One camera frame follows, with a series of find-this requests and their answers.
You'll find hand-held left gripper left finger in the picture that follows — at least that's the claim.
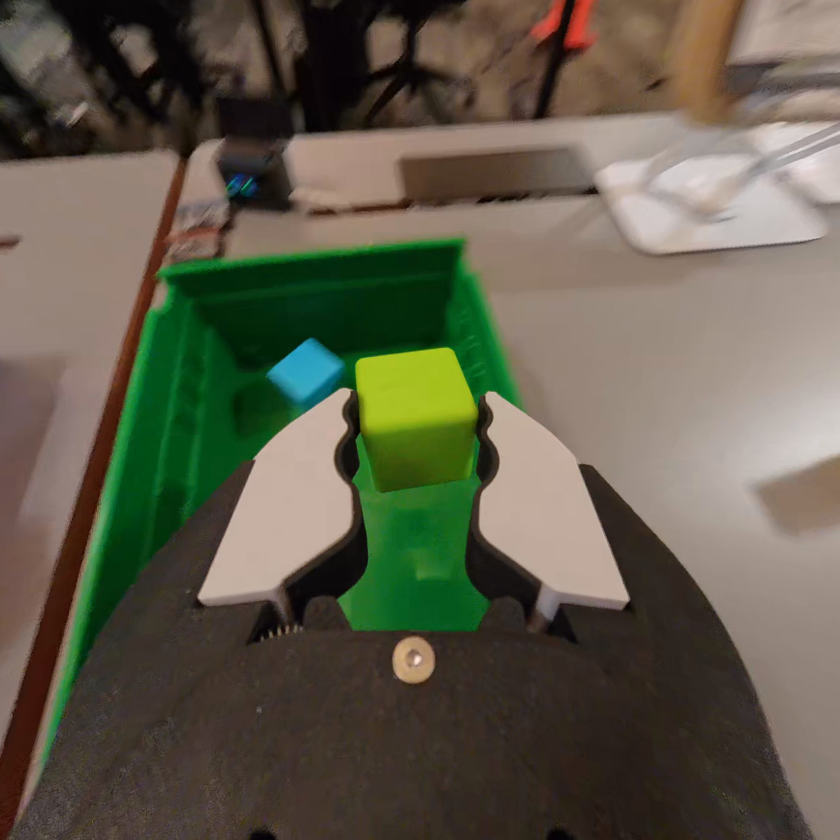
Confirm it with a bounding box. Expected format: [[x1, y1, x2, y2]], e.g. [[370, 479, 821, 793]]
[[197, 387, 368, 624]]

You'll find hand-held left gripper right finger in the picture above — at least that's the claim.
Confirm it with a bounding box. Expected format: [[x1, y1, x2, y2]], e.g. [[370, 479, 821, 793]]
[[466, 392, 632, 634]]

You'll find blue cube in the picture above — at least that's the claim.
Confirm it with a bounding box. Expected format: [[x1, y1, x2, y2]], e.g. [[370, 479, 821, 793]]
[[266, 338, 345, 406]]

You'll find lime green cube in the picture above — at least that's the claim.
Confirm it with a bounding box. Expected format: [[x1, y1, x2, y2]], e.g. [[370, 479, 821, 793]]
[[355, 348, 479, 493]]

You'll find green plastic bin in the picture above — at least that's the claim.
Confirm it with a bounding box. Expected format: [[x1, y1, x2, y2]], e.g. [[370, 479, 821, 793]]
[[36, 238, 526, 782]]

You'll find wood edged grey table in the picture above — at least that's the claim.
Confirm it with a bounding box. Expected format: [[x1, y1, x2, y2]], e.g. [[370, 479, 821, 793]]
[[0, 150, 188, 828]]

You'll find document stand with white base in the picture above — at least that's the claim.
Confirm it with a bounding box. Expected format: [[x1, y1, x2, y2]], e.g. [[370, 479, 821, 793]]
[[594, 0, 840, 257]]

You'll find black charger box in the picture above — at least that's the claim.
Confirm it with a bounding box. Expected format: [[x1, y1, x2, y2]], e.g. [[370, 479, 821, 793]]
[[217, 98, 293, 211]]

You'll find black office chair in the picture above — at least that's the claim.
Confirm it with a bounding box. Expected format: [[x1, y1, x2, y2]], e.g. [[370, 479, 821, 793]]
[[295, 0, 473, 129]]

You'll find orange traffic cone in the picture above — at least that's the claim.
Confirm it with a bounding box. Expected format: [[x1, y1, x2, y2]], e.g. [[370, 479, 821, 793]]
[[530, 0, 598, 52]]

